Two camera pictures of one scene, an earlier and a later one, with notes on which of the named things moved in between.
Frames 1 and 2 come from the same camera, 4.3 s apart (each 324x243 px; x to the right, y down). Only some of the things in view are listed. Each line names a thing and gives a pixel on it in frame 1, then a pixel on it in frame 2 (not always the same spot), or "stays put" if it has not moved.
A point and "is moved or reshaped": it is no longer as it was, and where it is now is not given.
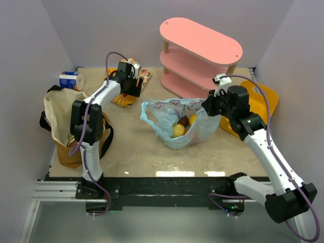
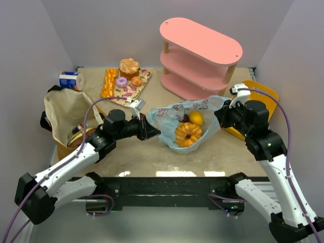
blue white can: [73, 80] stays put
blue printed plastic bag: [182, 121] is moved or reshaped
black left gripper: [134, 89] to [144, 127]
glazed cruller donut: [126, 100] to [187, 134]
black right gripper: [210, 106] to [221, 116]
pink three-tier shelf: [194, 53] stays put
